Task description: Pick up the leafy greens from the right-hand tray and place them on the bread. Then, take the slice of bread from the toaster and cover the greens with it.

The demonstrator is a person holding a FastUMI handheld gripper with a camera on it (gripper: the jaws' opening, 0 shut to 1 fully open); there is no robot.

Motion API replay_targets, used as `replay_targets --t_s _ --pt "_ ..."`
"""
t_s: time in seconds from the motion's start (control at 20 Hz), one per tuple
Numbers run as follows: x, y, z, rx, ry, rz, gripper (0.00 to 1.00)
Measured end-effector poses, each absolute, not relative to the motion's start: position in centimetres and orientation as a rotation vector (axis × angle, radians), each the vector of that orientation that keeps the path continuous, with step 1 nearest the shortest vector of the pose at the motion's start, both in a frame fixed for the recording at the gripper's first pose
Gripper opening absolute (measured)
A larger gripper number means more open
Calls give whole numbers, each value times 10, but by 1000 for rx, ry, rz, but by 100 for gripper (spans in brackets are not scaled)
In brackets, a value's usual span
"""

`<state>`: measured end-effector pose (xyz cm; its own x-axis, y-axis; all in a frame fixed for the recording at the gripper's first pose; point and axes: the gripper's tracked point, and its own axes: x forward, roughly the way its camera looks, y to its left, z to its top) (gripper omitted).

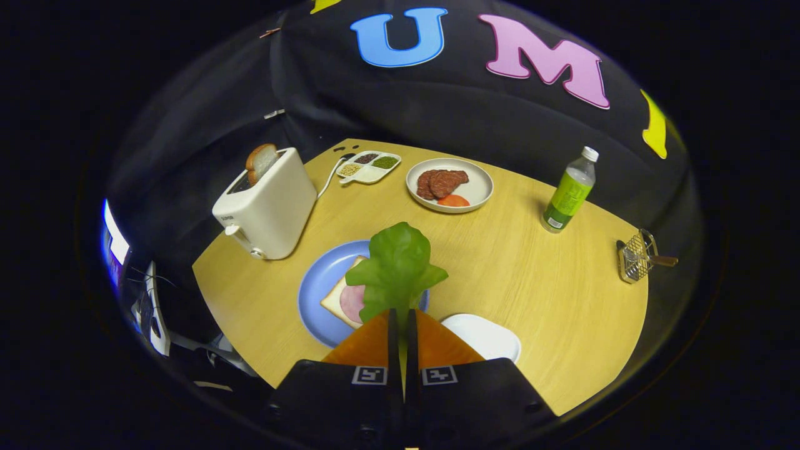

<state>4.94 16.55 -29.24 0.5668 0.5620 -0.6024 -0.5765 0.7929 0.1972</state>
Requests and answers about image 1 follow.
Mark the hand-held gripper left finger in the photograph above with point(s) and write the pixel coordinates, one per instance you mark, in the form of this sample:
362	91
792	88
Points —
350	400

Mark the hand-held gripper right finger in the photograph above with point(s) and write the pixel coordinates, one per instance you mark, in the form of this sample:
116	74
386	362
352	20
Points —
462	400

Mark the green lettuce leaf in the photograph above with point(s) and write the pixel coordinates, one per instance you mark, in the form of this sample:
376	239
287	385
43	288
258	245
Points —
397	262

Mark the toasted bread slice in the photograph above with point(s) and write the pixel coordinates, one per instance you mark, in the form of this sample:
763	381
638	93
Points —
260	161

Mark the small white rectangular plate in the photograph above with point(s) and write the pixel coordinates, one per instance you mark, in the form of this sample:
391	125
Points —
487	337

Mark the pink ham slice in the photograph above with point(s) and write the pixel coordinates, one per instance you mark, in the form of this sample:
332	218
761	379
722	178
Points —
352	301

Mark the white bread slice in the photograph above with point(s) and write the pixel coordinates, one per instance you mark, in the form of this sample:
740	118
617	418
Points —
334	301

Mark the blue round plate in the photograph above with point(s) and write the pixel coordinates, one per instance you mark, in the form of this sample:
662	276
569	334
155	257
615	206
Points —
319	287

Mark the red tomato slice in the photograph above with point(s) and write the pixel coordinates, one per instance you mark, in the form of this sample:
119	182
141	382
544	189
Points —
453	200

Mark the white toaster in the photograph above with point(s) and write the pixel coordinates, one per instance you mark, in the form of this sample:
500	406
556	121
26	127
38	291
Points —
275	206

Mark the white round plate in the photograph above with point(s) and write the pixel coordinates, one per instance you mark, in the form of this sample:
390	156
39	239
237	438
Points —
478	187

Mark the brown meat patty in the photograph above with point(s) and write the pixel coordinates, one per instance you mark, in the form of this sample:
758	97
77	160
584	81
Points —
426	185
449	181

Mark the white divided dish with beans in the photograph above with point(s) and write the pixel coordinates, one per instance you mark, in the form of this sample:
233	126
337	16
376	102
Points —
369	174

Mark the green label plastic bottle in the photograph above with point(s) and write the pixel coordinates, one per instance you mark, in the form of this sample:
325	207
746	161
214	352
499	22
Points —
569	197

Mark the black backdrop cloth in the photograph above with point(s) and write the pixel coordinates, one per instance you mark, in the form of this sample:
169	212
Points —
475	119

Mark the computer monitor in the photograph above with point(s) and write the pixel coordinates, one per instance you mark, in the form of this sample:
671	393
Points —
115	236

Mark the silver clip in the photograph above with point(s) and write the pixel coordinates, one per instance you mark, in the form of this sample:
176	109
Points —
274	114

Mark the pink clip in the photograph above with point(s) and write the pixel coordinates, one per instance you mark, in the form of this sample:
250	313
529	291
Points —
270	32

